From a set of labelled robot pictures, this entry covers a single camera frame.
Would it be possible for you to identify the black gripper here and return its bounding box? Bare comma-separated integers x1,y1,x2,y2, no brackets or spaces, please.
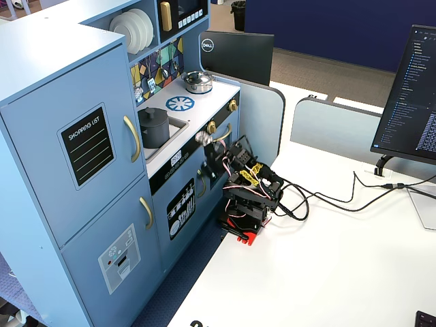
200,140,228,184

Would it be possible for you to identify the gray pot lid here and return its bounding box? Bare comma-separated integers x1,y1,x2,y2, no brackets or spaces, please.
138,107,170,126

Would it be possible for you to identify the steel pot lid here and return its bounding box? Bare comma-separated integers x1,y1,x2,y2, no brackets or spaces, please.
181,70,213,86

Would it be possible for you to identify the blue oven door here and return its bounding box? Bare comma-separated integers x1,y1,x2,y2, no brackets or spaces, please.
203,111,241,205

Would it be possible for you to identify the blue dishwasher door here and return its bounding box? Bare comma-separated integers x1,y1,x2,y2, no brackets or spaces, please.
151,159,209,273

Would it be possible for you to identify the gray cooking pot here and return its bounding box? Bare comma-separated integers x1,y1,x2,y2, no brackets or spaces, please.
138,115,170,149

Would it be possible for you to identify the red table clamp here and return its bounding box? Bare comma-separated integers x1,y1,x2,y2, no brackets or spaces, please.
219,217,270,247

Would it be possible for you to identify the light blue desk divider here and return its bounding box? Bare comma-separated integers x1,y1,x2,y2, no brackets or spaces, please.
290,96,436,173
217,75,287,168

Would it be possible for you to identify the shiny steel pot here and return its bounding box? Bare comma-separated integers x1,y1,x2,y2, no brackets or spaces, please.
181,76,213,95

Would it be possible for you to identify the steel slotted spatula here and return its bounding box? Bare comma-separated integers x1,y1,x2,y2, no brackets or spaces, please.
146,56,157,93

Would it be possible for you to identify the steel ladle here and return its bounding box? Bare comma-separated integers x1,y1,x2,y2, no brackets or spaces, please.
157,50,170,80

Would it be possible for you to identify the fridge door with ice dispenser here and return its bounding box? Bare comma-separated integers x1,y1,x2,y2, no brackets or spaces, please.
60,175,165,327

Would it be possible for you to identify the black Dell monitor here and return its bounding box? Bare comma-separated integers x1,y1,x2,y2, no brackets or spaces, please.
198,30,276,87

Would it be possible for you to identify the toy microwave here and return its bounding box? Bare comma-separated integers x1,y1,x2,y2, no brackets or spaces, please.
157,0,210,44

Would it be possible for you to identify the white toy plate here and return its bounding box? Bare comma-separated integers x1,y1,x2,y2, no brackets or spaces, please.
108,13,138,55
127,7,155,48
121,10,148,52

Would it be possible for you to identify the fridge door with shopping list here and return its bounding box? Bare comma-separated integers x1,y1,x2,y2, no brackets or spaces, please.
0,43,148,249

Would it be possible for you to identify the black trash bin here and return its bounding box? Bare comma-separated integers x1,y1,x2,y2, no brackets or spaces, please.
230,0,247,32

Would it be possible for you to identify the dark blue office partition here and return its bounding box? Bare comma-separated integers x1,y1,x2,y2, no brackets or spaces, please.
244,0,436,74

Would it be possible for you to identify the lit computer monitor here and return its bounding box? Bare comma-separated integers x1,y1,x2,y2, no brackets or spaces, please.
369,24,436,168

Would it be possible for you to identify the blue toy kitchen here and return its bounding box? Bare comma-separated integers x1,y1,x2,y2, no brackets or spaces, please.
0,0,285,327

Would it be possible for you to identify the black keyboard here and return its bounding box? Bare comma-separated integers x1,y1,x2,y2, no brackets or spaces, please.
415,310,436,327

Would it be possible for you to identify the black cable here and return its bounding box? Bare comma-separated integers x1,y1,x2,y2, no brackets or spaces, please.
272,183,436,221
277,170,436,222

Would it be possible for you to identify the gray monitor base plate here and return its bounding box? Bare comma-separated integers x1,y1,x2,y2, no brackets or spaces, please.
406,188,436,231

